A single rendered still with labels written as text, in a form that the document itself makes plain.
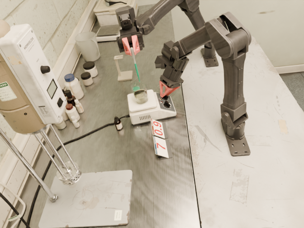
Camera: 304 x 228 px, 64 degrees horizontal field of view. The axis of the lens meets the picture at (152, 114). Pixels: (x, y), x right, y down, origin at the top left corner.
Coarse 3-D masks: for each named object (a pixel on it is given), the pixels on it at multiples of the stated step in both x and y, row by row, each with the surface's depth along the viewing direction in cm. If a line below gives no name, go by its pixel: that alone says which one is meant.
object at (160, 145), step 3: (156, 138) 96; (159, 138) 98; (156, 141) 95; (159, 141) 96; (162, 141) 98; (156, 144) 94; (159, 144) 95; (162, 144) 96; (159, 147) 94; (162, 147) 95; (165, 147) 96; (159, 150) 92; (162, 150) 94; (165, 150) 94; (159, 153) 91; (162, 153) 92; (165, 153) 93
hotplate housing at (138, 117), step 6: (156, 96) 110; (156, 108) 104; (174, 108) 109; (132, 114) 104; (138, 114) 104; (144, 114) 104; (150, 114) 105; (156, 114) 105; (162, 114) 106; (168, 114) 106; (174, 114) 107; (132, 120) 105; (138, 120) 106; (144, 120) 106; (150, 120) 107; (156, 120) 108
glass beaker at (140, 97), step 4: (132, 84) 102; (136, 84) 104; (140, 84) 104; (144, 84) 103; (132, 88) 102; (136, 88) 105; (140, 88) 105; (144, 88) 100; (136, 92) 100; (140, 92) 100; (144, 92) 101; (136, 96) 101; (140, 96) 101; (144, 96) 102; (136, 100) 103; (140, 100) 103; (144, 100) 103
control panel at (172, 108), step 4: (156, 92) 113; (160, 96) 111; (168, 96) 114; (160, 100) 109; (164, 100) 110; (168, 100) 112; (160, 104) 106; (172, 104) 110; (164, 108) 105; (168, 108) 107; (172, 108) 108
